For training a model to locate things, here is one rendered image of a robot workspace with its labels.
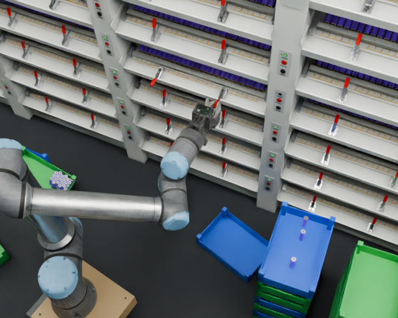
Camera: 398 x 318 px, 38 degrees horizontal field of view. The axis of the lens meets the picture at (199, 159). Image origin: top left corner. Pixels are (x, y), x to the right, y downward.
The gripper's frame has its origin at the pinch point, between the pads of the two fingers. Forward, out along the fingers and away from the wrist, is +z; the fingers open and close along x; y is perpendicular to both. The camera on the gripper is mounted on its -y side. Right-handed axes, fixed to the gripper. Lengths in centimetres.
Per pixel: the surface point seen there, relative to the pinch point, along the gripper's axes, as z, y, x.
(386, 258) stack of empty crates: -12, -36, -77
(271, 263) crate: -35, -33, -39
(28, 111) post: 17, -68, 112
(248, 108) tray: 5.2, -1.6, -11.3
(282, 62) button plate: -0.8, 29.6, -22.3
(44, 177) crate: -13, -73, 82
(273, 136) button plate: 6.4, -12.7, -22.4
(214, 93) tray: 6.4, -0.9, 3.3
